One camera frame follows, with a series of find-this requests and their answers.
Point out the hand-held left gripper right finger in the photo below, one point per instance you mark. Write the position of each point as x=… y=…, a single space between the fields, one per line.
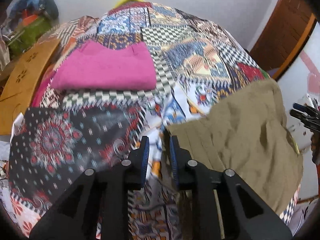
x=174 y=160

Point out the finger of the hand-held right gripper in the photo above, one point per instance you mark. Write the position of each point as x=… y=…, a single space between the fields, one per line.
x=305 y=121
x=303 y=107

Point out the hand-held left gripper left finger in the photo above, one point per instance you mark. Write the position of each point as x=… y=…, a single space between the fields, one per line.
x=145 y=160

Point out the olive green pants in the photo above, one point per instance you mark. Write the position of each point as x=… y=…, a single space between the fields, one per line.
x=237 y=130

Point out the small clutter on suitcase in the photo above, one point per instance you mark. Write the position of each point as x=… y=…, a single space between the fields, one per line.
x=311 y=101

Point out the frosted wardrobe door with hearts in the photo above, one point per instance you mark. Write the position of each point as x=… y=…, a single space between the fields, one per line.
x=295 y=92

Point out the patchwork quilt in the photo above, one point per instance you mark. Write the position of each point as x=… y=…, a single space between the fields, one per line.
x=75 y=142

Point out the brown wooden door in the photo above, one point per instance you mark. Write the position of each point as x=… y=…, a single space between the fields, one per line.
x=282 y=30

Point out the folded pink garment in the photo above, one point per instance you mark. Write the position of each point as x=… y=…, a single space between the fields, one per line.
x=105 y=67

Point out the green storage bag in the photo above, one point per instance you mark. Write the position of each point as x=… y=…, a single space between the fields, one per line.
x=30 y=35

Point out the pile of clothes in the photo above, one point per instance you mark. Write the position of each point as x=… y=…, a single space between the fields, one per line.
x=42 y=5

